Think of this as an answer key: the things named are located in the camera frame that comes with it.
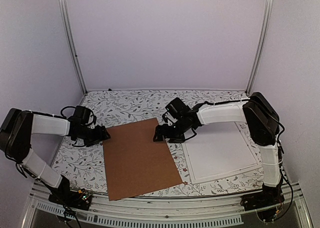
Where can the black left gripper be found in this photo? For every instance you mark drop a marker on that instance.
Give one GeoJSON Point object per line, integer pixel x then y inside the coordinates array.
{"type": "Point", "coordinates": [100, 135]}

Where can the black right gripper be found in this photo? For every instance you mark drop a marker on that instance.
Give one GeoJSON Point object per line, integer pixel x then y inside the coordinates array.
{"type": "Point", "coordinates": [159, 132]}

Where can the brown cardboard backing board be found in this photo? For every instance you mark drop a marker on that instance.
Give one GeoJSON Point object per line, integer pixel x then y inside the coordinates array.
{"type": "Point", "coordinates": [135, 164]}

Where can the white picture frame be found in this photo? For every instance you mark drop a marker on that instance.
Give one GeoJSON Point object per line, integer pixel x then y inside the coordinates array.
{"type": "Point", "coordinates": [252, 158]}

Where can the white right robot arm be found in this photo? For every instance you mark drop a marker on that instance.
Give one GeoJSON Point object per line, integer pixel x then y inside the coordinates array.
{"type": "Point", "coordinates": [256, 112]}

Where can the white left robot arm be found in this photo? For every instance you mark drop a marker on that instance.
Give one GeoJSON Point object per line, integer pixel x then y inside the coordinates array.
{"type": "Point", "coordinates": [19, 126]}

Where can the floral patterned table mat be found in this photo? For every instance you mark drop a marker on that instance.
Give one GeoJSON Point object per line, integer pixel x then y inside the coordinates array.
{"type": "Point", "coordinates": [85, 167]}

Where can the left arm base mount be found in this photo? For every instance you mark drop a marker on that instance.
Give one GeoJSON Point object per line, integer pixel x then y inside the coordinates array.
{"type": "Point", "coordinates": [80, 199]}

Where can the front aluminium rail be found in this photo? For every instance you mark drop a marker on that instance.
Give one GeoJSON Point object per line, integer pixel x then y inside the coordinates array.
{"type": "Point", "coordinates": [214, 211]}

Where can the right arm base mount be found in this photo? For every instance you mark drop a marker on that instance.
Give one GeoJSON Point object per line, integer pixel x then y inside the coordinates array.
{"type": "Point", "coordinates": [269, 196]}

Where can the left aluminium corner post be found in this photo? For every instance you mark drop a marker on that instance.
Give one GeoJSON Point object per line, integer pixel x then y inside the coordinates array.
{"type": "Point", "coordinates": [71, 44]}

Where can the aluminium corner post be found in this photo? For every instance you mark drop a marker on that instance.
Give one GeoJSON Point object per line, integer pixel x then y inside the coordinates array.
{"type": "Point", "coordinates": [260, 46]}
{"type": "Point", "coordinates": [71, 44]}

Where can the right aluminium corner post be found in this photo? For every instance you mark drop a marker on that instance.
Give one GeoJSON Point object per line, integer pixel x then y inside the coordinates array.
{"type": "Point", "coordinates": [260, 46]}

